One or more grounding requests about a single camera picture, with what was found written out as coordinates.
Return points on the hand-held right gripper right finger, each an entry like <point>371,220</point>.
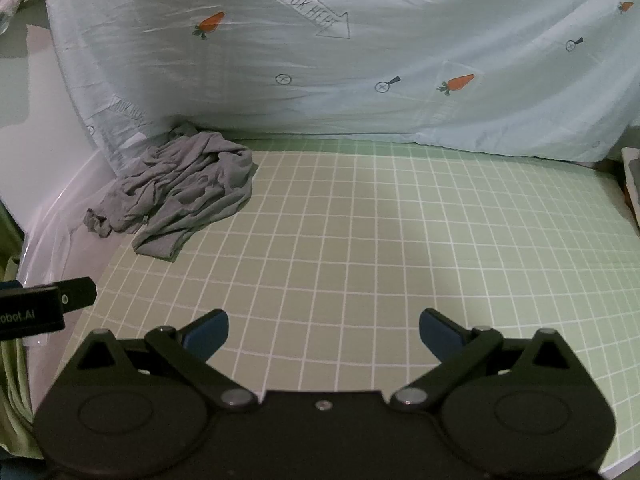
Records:
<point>440,334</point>

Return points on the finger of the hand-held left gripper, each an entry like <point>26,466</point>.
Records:
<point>77,297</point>

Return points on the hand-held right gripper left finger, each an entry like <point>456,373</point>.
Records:
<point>207,334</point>

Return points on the grey garment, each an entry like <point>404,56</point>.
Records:
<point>185,185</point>

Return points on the clear plastic bag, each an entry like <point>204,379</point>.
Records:
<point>60,230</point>

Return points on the green curtain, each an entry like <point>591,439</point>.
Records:
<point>15,395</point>

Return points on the light blue carrot-print quilt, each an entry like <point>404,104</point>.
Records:
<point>380,45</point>

